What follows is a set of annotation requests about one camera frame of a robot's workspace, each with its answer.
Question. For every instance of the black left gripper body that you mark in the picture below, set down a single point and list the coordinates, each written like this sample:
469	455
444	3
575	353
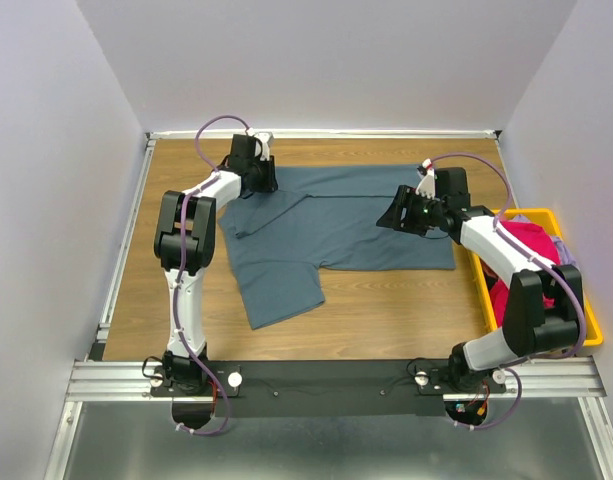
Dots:
263	175

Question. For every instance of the teal blue t-shirt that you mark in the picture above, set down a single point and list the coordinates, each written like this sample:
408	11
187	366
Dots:
320	218

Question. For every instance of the aluminium left table rail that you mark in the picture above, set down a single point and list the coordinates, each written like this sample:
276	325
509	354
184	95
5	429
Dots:
105	321

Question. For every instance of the aluminium back table rail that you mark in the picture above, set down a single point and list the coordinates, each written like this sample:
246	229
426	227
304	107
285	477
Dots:
283	133

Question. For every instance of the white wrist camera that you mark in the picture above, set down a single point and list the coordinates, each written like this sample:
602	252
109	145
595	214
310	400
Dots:
426	187
263	143

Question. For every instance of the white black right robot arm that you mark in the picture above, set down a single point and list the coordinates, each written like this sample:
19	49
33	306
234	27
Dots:
544	313

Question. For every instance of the yellow plastic bin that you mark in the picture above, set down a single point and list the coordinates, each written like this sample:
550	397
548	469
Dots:
546	219

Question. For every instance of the aluminium table rail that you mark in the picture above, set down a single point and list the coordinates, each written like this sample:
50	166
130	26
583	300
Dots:
105	321
283	133

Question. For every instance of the lavender t-shirt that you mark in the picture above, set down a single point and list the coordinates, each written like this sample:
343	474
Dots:
564	253

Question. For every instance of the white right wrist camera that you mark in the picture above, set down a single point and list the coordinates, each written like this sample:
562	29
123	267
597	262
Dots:
426	187

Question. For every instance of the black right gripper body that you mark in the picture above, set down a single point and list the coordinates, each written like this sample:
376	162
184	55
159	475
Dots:
426	212

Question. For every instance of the aluminium front frame rail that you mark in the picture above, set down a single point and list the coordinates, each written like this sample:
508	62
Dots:
132	381

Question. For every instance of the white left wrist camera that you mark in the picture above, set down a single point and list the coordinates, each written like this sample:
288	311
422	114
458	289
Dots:
263	143

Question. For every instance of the magenta t-shirt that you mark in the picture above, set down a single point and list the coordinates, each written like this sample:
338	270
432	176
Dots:
540	243

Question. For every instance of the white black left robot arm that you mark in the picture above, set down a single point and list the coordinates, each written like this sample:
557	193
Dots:
184	243

